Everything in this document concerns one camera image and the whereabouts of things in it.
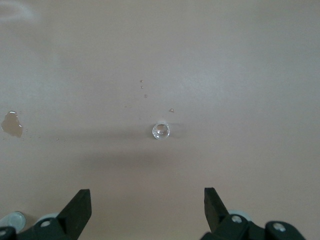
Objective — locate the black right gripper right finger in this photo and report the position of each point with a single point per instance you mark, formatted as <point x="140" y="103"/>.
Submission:
<point x="217" y="220"/>

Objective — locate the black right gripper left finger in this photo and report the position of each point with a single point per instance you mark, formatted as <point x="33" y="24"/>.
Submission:
<point x="72" y="220"/>

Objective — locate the clear glass measuring beaker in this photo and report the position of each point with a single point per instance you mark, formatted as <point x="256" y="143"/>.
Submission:
<point x="161" y="130"/>

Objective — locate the yellow-green drink bottle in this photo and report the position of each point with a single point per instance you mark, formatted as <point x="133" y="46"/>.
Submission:
<point x="12" y="219"/>

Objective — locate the large liquid puddle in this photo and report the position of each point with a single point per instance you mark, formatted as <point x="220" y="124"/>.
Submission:
<point x="11" y="124"/>

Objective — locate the brown table mat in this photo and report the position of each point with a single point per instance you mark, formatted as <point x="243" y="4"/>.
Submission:
<point x="225" y="75"/>

